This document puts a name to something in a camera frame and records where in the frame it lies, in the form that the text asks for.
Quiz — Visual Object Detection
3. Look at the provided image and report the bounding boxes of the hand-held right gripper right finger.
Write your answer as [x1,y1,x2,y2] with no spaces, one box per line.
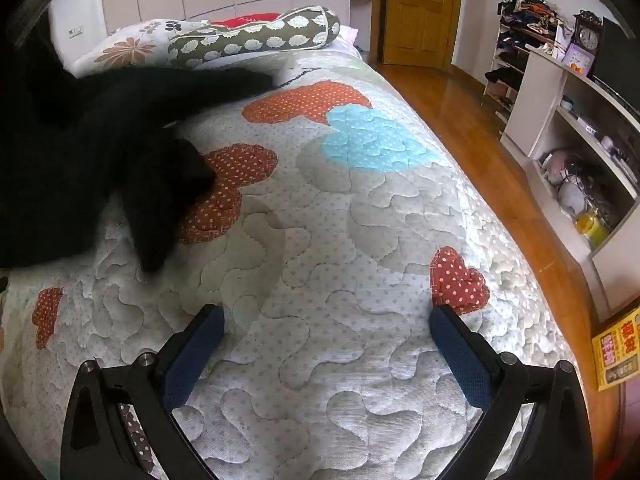
[428,304,593,480]

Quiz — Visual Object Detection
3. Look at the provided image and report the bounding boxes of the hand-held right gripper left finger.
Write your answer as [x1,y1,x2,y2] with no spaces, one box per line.
[60,304,226,480]

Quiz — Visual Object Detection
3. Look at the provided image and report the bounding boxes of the black pants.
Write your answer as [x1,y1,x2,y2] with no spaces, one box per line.
[0,10,281,276]

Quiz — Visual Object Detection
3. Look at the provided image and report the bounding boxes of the yellow printed box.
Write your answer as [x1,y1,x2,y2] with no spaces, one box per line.
[591,307,640,392]

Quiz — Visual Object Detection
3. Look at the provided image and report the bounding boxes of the quilted heart print bedspread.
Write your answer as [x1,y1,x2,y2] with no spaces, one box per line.
[0,52,586,480]

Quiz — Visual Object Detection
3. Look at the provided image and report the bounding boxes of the yellow jar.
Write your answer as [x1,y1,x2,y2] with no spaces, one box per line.
[575,210,611,248]

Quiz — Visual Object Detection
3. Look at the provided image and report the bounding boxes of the white round helmet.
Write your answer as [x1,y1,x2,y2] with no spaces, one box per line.
[557,180,588,216]

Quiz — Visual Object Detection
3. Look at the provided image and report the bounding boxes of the white shelf unit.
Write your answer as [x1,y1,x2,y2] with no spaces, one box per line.
[500,45,640,321]

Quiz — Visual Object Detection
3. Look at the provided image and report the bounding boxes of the white shoe rack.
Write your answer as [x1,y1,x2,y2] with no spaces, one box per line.
[482,0,571,126]

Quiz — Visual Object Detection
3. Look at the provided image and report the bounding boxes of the white floral pillow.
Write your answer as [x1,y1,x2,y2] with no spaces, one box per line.
[75,18,211,78]

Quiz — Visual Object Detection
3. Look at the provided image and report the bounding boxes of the green white-patterned bolster pillow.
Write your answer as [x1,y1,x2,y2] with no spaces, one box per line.
[167,6,342,68]

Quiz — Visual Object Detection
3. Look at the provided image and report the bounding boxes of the black television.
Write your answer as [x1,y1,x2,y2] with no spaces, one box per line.
[592,16,640,106]

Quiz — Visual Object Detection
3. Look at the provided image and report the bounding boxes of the red printed pillow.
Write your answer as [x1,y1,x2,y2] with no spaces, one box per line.
[210,15,282,29]

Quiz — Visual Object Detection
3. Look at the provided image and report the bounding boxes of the dark ornate table clock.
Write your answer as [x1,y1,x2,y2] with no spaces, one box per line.
[572,10,603,53]

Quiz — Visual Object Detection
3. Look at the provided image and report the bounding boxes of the wooden door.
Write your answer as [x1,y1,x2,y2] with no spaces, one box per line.
[382,0,463,68]

